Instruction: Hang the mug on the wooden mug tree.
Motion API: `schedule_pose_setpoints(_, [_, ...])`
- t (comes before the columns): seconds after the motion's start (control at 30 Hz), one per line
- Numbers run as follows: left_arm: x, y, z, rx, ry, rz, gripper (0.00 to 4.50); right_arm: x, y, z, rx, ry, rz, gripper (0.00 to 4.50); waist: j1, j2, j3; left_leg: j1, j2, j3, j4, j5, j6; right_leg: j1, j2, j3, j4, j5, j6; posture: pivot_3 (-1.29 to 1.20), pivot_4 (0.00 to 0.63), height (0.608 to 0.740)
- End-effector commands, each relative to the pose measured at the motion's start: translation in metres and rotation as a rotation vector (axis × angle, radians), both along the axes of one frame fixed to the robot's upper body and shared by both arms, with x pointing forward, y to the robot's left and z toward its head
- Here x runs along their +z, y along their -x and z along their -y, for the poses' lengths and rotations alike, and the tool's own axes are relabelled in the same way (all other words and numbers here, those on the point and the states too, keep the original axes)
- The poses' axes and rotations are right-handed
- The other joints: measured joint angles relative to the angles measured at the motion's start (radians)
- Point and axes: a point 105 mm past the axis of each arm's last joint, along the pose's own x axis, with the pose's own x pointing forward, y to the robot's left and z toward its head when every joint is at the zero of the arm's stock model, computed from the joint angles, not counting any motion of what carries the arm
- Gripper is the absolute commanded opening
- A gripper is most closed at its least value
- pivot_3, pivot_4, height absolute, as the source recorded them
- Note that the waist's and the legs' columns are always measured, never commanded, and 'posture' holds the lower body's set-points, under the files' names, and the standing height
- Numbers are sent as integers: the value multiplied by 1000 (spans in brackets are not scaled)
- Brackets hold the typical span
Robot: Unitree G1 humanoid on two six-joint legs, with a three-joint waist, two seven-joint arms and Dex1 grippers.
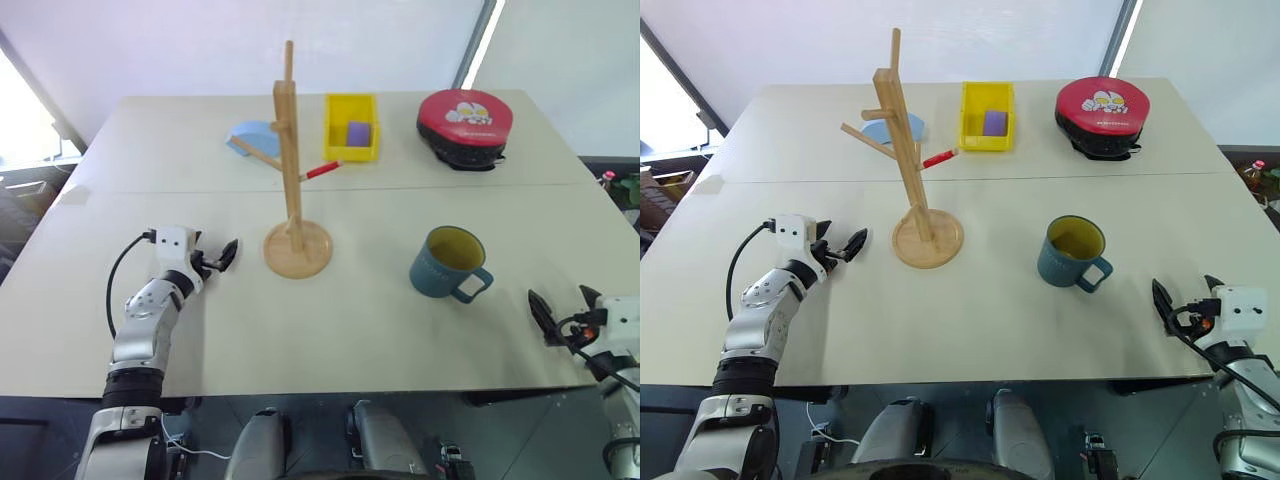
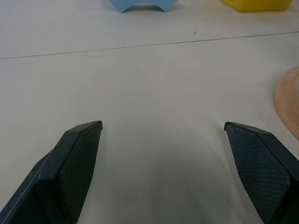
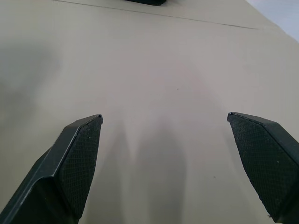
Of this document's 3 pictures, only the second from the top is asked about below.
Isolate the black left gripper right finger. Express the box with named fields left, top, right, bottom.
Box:
left=224, top=121, right=299, bottom=224

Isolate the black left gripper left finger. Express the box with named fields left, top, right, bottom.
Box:
left=0, top=120, right=104, bottom=224

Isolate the round wooden piece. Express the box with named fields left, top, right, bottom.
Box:
left=274, top=66, right=299, bottom=140

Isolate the yellow plastic block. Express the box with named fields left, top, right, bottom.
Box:
left=221, top=0, right=295, bottom=12

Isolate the blue plastic block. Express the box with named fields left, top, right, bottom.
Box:
left=108, top=0, right=178, bottom=13

